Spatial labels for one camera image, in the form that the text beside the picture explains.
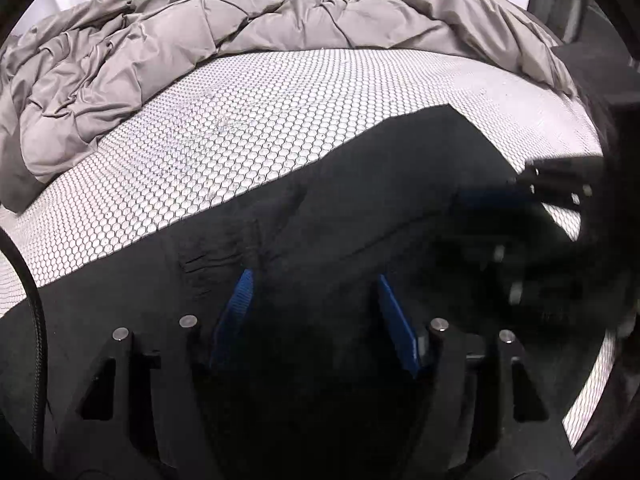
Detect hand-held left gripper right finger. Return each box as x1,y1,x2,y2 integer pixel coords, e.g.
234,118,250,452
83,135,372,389
377,274,582,480

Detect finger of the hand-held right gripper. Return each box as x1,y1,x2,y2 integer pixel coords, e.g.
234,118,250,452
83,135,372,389
465,215,581,313
456,156,598,212

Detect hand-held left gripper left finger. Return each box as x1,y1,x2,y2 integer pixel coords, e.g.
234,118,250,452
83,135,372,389
42,269,256,480

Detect black pants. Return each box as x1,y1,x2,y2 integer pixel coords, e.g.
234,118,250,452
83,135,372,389
0,104,608,480

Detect honeycomb patterned mattress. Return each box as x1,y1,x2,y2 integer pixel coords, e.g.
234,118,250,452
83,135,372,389
0,47,621,448

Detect grey-brown duvet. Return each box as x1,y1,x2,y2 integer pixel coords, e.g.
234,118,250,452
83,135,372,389
0,0,581,213

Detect black cable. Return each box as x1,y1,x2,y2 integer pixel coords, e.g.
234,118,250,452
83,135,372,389
0,225,49,463

